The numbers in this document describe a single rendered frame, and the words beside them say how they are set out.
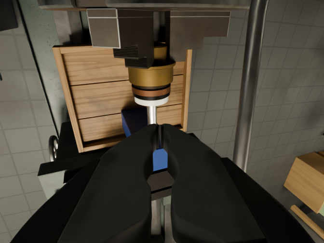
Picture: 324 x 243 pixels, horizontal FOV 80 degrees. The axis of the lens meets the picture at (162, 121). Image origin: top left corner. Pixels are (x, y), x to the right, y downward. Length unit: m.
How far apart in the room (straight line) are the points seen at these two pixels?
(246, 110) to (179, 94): 0.49
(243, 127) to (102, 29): 0.18
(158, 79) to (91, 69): 0.26
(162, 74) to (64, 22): 0.31
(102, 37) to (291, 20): 2.10
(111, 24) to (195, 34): 0.17
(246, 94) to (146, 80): 0.21
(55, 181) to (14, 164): 1.18
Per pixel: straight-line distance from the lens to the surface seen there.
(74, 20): 0.57
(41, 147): 1.73
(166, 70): 0.35
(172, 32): 0.36
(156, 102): 0.36
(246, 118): 0.17
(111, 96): 0.59
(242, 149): 0.17
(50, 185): 0.69
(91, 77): 0.57
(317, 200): 3.54
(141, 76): 0.34
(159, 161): 0.45
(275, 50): 2.20
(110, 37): 0.24
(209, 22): 0.38
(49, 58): 0.92
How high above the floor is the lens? 1.43
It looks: 55 degrees down
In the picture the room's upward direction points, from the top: 143 degrees clockwise
